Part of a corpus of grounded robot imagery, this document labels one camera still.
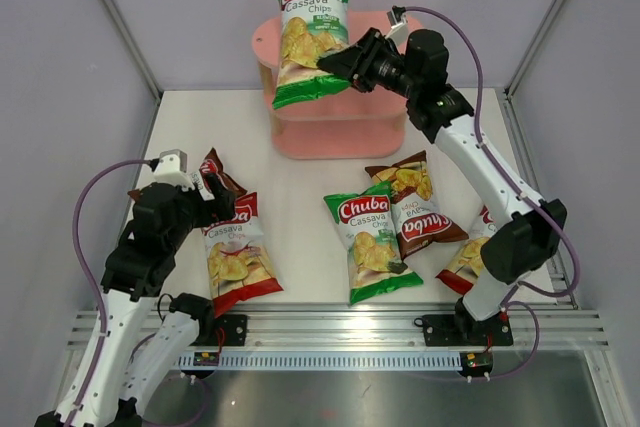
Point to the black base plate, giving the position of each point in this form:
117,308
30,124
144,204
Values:
227,330
443,330

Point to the brown chips bag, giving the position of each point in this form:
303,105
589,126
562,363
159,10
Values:
417,216
162,194

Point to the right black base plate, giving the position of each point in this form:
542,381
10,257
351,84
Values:
443,330

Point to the red chips bag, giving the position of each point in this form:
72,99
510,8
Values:
464,269
238,262

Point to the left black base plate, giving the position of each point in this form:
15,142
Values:
227,330

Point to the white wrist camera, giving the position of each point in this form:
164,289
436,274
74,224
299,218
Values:
170,167
399,28

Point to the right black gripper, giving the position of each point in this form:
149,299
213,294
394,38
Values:
358,61

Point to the red chips bag right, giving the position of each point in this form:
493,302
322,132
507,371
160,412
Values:
464,269

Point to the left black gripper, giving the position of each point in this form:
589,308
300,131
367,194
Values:
219,208

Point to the green chips bag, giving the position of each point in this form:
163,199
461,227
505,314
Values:
310,29
364,223

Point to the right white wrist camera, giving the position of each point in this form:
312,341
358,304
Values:
399,28

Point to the pink three-tier shelf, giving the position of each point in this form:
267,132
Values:
341,126

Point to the white slotted cable duct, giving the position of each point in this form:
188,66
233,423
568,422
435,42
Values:
318,361

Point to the brown chips bag left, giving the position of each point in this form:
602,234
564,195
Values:
162,194

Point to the brown chips bag right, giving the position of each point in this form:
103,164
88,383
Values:
417,216

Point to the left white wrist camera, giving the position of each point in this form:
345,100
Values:
170,167

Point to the red chips bag left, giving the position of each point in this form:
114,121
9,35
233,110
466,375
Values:
238,262

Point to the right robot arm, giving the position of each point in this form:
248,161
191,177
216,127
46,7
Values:
529,228

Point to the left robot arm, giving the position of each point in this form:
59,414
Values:
114,385

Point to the aluminium mounting rail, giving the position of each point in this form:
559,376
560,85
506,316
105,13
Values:
394,330

